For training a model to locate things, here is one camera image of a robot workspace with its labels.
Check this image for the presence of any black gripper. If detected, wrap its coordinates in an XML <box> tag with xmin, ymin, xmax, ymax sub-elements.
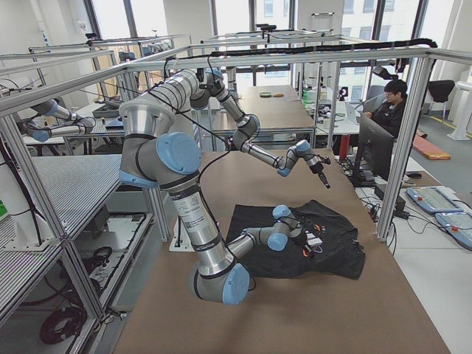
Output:
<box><xmin>308</xmin><ymin>156</ymin><xmax>330</xmax><ymax>189</ymax></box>

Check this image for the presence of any black graphic t-shirt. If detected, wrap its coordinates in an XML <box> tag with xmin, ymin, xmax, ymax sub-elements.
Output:
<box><xmin>242</xmin><ymin>200</ymin><xmax>365</xmax><ymax>279</ymax></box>

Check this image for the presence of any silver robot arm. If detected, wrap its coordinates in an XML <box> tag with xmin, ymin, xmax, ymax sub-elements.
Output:
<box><xmin>190</xmin><ymin>69</ymin><xmax>330</xmax><ymax>189</ymax></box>
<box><xmin>119</xmin><ymin>69</ymin><xmax>320</xmax><ymax>305</ymax></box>

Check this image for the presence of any black Huawei monitor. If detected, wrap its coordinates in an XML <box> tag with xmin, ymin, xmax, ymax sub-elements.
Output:
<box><xmin>352</xmin><ymin>115</ymin><xmax>395</xmax><ymax>187</ymax></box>

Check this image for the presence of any seated person in black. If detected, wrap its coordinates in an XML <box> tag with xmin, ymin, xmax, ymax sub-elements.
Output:
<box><xmin>365</xmin><ymin>79</ymin><xmax>408</xmax><ymax>139</ymax></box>

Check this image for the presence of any teach pendant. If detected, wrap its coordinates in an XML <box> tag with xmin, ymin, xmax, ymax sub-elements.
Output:
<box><xmin>435</xmin><ymin>212</ymin><xmax>472</xmax><ymax>250</ymax></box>
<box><xmin>406</xmin><ymin>187</ymin><xmax>463</xmax><ymax>214</ymax></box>

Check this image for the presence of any striped metal workbench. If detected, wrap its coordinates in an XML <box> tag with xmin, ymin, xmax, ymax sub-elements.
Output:
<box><xmin>1</xmin><ymin>154</ymin><xmax>121</xmax><ymax>323</ymax></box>

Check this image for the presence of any aluminium frame post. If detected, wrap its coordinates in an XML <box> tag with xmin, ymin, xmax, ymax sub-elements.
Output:
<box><xmin>376</xmin><ymin>57</ymin><xmax>434</xmax><ymax>243</ymax></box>

